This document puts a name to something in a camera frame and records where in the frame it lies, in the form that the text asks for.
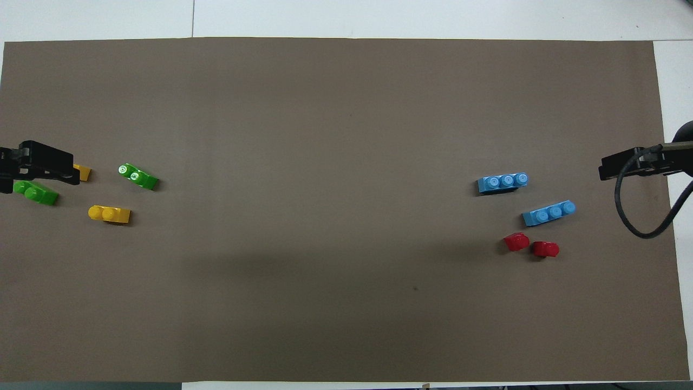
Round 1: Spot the green two-stud toy brick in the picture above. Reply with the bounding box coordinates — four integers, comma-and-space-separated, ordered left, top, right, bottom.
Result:
13, 180, 59, 206
118, 163, 159, 191

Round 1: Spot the blue three-stud toy brick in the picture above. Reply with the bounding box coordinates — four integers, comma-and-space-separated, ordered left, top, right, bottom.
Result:
522, 200, 577, 227
476, 172, 529, 196

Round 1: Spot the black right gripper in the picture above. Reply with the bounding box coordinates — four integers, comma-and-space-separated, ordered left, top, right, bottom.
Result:
598, 144, 677, 181

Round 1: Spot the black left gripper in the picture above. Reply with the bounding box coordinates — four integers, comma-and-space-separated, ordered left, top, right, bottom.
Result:
0, 141, 81, 194

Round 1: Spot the black right arm gripper cable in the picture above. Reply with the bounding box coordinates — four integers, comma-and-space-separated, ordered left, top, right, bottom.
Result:
614, 142, 693, 239

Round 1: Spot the brown table mat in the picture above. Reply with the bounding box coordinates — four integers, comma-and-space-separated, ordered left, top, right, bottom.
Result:
0, 37, 691, 383

